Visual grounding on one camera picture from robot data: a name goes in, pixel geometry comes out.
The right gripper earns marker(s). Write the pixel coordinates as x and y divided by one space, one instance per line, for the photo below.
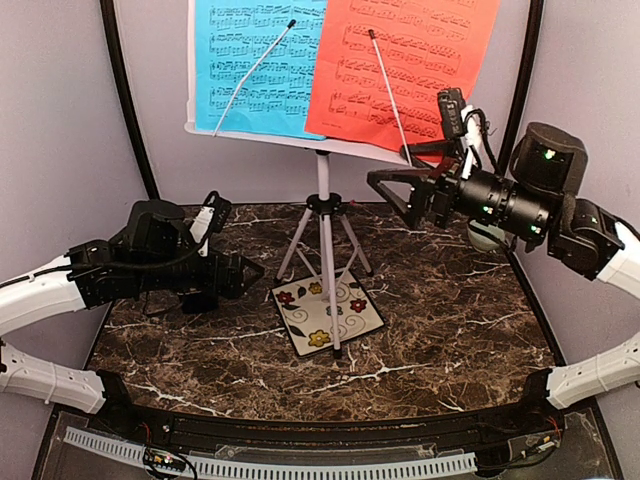
423 187

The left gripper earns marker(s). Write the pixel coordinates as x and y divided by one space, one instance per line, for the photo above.
232 287

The white perforated music stand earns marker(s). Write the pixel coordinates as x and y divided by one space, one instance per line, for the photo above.
325 206

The red sheet music paper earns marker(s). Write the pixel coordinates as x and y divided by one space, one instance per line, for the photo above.
381 64

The blue sheet music paper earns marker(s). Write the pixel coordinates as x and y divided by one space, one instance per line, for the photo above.
254 65

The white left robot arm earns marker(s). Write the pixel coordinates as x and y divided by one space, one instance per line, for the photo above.
158 249

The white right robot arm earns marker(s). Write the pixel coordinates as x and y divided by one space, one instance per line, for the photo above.
538 204

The floral square ceramic plate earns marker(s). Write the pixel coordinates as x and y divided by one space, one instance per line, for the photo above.
307 314

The black metronome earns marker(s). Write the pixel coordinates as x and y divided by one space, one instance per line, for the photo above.
195 303

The pale green ceramic bowl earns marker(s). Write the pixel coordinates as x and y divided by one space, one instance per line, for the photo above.
485 238

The grey slotted cable duct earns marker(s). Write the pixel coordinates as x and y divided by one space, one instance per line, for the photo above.
244 463

